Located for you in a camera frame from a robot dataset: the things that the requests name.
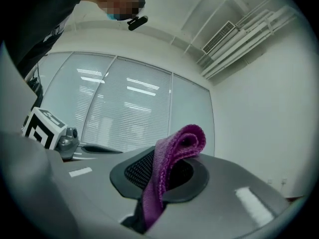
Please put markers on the white ceiling pipes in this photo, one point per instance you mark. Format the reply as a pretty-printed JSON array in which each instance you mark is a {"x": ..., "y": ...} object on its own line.
[{"x": 249, "y": 36}]

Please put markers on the person's head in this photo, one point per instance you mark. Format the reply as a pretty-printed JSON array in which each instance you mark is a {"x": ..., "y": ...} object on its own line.
[{"x": 119, "y": 1}]

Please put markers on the white ceiling air vent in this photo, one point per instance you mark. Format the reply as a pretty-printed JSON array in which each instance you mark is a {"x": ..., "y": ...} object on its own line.
[{"x": 218, "y": 37}]

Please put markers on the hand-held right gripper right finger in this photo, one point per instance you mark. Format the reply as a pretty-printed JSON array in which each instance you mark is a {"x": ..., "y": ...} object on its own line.
[{"x": 219, "y": 208}]

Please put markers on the glass panel with blinds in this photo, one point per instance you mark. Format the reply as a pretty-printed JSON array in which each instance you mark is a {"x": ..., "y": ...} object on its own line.
[
  {"x": 190, "y": 108},
  {"x": 129, "y": 108},
  {"x": 69, "y": 88}
]

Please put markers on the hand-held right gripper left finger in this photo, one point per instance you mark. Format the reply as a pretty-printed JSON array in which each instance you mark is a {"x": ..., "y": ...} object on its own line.
[{"x": 27, "y": 188}]

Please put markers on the person's black shirt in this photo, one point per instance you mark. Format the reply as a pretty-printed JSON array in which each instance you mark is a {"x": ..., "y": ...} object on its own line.
[{"x": 42, "y": 16}]

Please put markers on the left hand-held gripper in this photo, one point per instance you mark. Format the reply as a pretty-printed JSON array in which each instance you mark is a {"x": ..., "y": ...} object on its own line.
[{"x": 42, "y": 131}]

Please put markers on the black head camera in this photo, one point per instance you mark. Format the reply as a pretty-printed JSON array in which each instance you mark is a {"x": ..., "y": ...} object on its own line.
[{"x": 137, "y": 22}]

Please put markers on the purple cloth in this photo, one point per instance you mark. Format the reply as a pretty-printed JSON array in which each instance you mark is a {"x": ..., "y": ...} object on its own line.
[{"x": 169, "y": 155}]

